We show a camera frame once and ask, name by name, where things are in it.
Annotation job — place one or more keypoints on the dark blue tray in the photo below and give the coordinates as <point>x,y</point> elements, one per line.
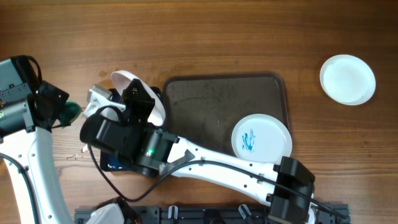
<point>109,163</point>

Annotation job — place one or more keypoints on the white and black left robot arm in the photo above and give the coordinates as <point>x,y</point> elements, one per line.
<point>30,107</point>

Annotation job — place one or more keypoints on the dark brown serving tray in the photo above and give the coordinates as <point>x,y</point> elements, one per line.
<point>205,108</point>

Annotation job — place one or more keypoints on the green and yellow sponge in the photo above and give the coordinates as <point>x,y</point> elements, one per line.
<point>69,113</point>

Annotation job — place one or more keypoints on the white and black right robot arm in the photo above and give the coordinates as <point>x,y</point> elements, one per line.
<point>130,130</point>

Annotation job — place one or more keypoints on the white plate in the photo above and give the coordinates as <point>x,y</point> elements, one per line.
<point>347,80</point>
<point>261,138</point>
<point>121,79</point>

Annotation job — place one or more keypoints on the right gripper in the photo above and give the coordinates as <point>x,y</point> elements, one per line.
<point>130,100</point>

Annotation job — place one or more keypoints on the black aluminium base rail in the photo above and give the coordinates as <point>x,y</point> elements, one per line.
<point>251,214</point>

